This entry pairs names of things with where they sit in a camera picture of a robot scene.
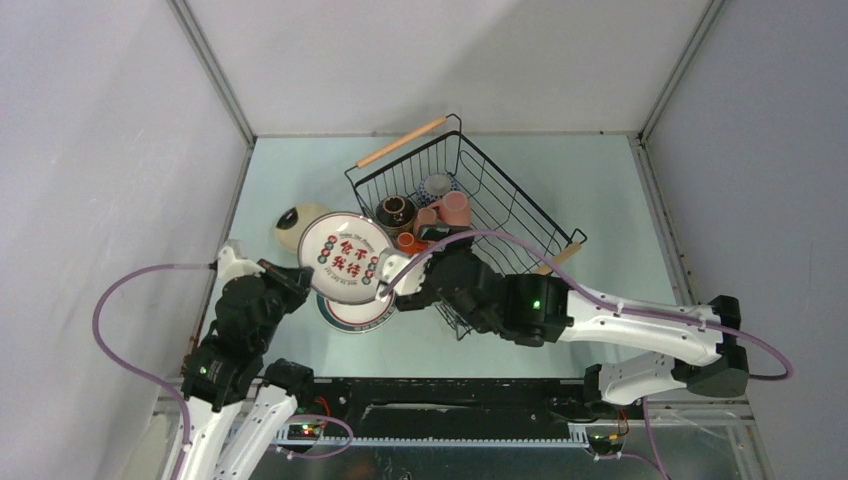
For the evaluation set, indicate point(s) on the cream plate with plum blossom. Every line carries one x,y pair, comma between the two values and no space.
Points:
293,222

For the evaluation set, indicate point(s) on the controller board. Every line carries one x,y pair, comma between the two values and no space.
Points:
304,432
607,446

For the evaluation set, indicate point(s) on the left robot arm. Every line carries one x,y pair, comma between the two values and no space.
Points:
232,403

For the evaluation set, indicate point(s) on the wooden rack handle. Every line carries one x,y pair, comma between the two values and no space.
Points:
559,258
402,141

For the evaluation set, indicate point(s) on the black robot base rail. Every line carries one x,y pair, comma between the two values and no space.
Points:
491,410

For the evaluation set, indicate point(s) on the large pink cup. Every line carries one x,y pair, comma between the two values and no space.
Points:
455,209

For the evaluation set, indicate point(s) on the green red rim plate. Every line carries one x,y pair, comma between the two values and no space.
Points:
356,319

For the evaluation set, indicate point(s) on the Just To Eat plate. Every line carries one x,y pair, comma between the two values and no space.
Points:
343,250

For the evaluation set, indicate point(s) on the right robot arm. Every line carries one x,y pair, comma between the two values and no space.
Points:
692,348

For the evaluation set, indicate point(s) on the blue white patterned cup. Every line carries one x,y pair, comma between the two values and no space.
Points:
434,187

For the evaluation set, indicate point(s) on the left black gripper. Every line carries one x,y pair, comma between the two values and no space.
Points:
296,280

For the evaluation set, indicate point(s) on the left controller board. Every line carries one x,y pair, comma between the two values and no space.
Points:
304,432

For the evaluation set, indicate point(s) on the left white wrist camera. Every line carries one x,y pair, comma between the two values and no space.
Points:
232,263

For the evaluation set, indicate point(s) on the right controller board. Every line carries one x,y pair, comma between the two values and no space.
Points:
607,446

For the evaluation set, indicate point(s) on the left wooden rack handle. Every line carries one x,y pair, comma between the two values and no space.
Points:
402,141

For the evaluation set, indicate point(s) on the small pink cup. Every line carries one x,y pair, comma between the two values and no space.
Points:
425,217

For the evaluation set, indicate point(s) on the right wooden rack handle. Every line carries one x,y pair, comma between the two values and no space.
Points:
559,258

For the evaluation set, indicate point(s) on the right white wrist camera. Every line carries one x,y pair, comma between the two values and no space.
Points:
400,273

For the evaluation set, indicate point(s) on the dark brown glazed bowl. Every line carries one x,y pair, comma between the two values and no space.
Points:
396,215

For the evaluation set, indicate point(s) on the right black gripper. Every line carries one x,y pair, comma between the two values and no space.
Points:
426,296

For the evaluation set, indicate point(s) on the orange cup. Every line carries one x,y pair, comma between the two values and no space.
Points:
409,244

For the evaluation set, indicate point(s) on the black wire dish rack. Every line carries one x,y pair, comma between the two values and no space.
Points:
503,205

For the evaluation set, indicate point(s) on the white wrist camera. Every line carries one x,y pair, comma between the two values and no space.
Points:
400,273
232,263

